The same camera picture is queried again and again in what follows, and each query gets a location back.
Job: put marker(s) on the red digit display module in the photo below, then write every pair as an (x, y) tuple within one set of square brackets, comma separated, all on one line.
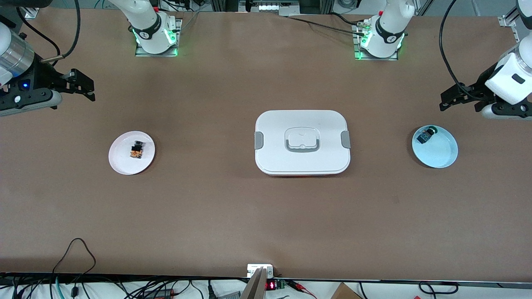
[(271, 285)]

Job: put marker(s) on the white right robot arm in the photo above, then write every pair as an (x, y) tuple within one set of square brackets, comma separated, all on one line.
[(145, 25)]

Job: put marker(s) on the small white device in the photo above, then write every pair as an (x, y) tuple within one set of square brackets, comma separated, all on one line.
[(253, 270)]

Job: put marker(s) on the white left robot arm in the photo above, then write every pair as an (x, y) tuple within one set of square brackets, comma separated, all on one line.
[(509, 79)]

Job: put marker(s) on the grey power strip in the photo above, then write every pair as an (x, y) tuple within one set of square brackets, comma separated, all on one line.
[(230, 295)]

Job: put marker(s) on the green terminal board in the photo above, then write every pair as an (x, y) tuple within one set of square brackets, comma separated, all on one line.
[(282, 285)]

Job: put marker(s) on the orange black sushi piece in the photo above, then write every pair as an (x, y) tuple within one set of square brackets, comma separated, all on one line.
[(137, 150)]

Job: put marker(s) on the pink plate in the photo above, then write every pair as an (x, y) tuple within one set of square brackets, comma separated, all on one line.
[(120, 162)]

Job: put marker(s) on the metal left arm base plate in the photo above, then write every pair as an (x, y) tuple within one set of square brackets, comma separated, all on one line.
[(359, 56)]

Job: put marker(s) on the brown cardboard piece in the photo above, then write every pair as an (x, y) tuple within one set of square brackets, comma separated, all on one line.
[(345, 292)]

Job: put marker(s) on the grey slanted bar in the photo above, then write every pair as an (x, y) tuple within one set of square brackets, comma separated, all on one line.
[(255, 288)]

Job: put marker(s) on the black power adapter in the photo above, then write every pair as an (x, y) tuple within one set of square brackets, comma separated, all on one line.
[(160, 293)]

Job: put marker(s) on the white lidded container box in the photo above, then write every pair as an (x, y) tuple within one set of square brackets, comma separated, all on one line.
[(302, 162)]

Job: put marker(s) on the light blue plate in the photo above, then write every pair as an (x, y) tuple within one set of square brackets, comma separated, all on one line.
[(438, 151)]

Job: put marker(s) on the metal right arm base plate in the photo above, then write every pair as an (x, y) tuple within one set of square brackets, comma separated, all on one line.
[(139, 53)]

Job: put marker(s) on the red clip lead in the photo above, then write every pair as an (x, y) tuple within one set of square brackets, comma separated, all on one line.
[(297, 285)]

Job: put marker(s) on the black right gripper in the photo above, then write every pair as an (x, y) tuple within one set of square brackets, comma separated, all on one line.
[(43, 74)]

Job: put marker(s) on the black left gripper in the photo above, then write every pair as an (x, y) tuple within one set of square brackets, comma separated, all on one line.
[(478, 86)]

